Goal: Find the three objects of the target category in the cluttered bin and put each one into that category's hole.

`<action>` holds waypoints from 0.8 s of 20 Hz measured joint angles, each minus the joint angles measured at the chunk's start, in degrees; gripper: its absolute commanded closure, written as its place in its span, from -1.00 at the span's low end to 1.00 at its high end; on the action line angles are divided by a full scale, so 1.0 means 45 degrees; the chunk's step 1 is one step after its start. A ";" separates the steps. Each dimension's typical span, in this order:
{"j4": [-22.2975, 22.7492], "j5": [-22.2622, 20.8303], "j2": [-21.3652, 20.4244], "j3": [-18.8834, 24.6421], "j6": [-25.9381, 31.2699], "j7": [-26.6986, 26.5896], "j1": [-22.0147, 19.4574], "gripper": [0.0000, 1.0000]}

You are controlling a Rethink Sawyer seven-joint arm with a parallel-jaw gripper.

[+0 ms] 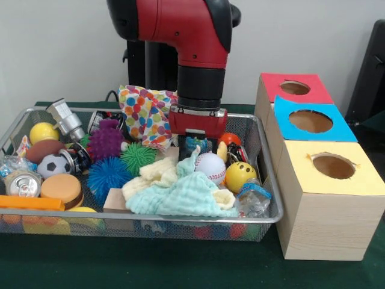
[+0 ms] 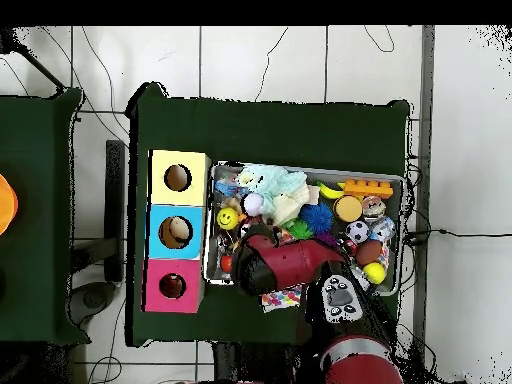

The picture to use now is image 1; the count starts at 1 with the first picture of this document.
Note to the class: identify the dark green side-table cloth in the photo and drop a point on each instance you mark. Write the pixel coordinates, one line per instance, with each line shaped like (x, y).
(376, 129)

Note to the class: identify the shallow mesh bin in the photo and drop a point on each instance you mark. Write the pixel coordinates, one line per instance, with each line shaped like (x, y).
(180, 233)

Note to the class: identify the orange foam disc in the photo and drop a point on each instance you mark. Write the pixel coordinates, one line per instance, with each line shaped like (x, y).
(60, 186)

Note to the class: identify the pale yellow muslin cloth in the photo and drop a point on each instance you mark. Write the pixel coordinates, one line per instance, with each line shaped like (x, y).
(156, 173)

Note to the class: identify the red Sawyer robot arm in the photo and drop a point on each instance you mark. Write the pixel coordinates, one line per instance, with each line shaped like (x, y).
(186, 33)

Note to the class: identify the plain yellow ball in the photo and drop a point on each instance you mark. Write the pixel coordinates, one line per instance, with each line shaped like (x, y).
(43, 133)

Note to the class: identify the blue green globe ball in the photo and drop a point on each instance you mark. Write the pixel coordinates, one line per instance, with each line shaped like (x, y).
(197, 144)

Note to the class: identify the red orange ball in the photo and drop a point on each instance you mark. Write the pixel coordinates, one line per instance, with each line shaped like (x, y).
(231, 139)

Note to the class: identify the green spiky ball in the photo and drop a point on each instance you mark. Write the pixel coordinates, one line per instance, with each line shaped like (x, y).
(139, 158)

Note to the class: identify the wooden three-hole box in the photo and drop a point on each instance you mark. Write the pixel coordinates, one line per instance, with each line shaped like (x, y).
(325, 222)

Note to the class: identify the dark green table cloth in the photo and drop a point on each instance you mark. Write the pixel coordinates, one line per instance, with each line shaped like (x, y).
(150, 265)

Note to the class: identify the teal muslin cloth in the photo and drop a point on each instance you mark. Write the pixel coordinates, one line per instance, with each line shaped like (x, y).
(180, 198)

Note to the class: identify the orange toy brick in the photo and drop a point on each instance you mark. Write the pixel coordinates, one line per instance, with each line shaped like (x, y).
(30, 203)

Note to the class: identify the black upright panel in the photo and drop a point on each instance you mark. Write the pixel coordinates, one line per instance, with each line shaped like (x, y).
(370, 75)

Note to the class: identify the blue spiky ball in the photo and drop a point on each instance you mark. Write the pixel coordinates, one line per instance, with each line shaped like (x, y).
(109, 177)

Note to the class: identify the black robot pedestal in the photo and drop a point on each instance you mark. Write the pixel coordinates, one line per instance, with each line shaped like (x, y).
(156, 69)

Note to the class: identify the brown toy football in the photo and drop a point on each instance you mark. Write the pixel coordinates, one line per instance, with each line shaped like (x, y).
(45, 151)

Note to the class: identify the yellow plush duck toy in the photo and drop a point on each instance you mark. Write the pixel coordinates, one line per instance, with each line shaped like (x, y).
(222, 152)

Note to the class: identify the white baseball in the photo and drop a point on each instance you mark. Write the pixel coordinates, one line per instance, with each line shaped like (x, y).
(210, 168)

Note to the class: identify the yellow ball with black band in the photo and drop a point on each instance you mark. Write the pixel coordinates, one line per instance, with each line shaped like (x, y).
(240, 177)

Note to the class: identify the purple knobbly toy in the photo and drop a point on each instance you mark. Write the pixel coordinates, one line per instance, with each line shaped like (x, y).
(105, 140)

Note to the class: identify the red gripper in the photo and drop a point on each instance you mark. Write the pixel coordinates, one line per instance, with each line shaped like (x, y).
(198, 123)

